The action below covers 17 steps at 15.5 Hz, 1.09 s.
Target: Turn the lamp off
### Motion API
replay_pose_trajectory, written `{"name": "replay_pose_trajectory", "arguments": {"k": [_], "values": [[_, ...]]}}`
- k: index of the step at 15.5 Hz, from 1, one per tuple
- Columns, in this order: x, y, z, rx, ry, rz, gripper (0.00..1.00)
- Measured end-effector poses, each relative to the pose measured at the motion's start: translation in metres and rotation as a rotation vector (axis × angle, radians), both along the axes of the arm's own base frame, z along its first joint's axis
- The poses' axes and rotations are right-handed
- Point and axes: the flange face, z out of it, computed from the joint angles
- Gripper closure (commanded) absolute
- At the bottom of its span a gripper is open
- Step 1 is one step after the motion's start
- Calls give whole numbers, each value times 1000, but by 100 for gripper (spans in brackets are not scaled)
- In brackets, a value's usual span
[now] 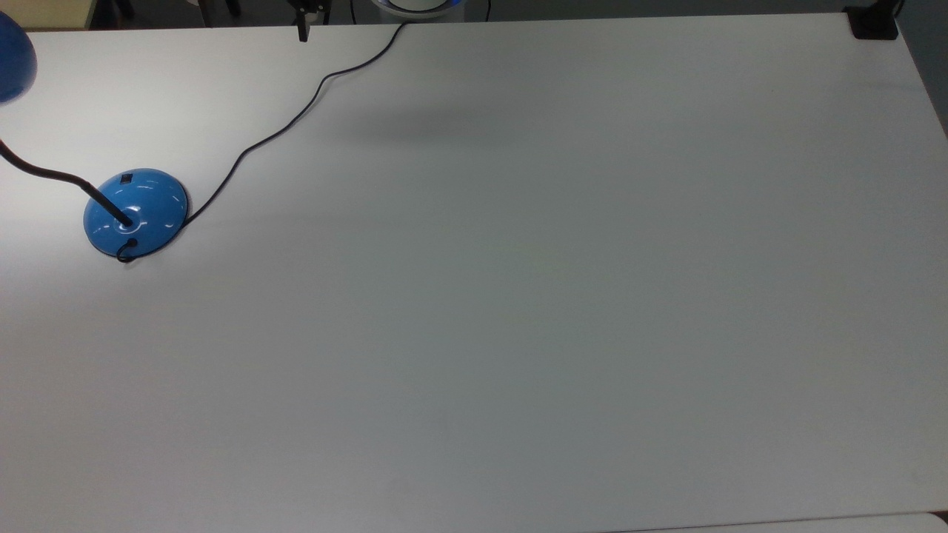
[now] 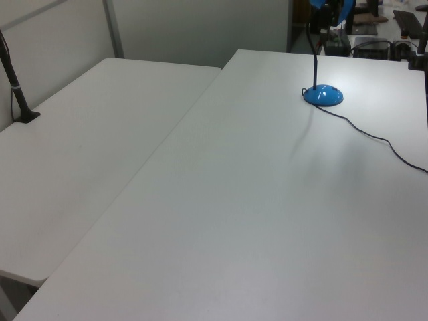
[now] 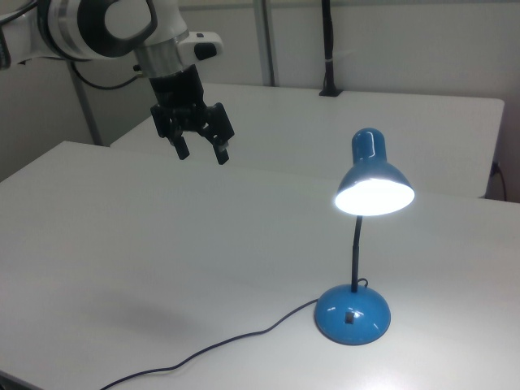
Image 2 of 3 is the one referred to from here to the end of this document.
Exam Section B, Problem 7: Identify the black camera pole with zip tie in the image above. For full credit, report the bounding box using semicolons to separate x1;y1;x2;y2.
0;29;41;124

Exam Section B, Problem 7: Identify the black clamp-mounted camera pole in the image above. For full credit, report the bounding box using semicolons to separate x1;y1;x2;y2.
407;31;428;71

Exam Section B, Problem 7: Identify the dark lamp power cord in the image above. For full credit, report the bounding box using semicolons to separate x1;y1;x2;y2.
300;87;428;175

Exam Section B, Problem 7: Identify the black box with green light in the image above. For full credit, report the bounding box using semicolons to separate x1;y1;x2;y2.
325;35;352;56

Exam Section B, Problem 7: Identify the dark robot gripper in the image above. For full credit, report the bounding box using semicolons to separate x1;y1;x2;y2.
316;3;336;46

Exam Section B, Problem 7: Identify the blue desk lamp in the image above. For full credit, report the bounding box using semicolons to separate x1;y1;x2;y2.
299;0;355;108

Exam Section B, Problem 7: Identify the black flat electronic device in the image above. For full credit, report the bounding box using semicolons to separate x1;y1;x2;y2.
353;36;393;60

